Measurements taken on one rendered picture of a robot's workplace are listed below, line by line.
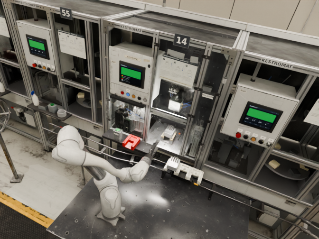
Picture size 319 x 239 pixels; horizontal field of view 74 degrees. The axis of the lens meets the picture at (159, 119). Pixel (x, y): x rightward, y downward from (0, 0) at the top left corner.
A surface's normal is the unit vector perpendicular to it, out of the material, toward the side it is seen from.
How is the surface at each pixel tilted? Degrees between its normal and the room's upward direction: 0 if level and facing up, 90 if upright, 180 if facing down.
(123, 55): 90
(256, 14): 90
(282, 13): 90
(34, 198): 0
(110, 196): 5
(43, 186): 0
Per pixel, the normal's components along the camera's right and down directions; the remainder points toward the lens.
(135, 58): -0.38, 0.50
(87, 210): 0.12, -0.81
